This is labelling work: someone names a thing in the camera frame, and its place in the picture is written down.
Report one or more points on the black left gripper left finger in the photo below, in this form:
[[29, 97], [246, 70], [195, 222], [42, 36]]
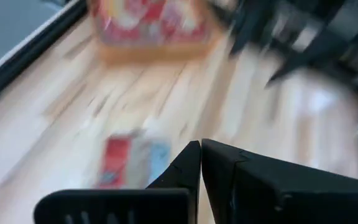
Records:
[[166, 205]]

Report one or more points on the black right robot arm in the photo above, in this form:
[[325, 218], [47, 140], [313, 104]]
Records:
[[328, 43]]

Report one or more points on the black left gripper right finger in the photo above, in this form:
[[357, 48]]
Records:
[[275, 193]]

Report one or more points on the red popcorn bag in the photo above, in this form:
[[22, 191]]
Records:
[[117, 161], [120, 28], [182, 28]]

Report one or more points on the black frame rail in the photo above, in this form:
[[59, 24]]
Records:
[[26, 53]]

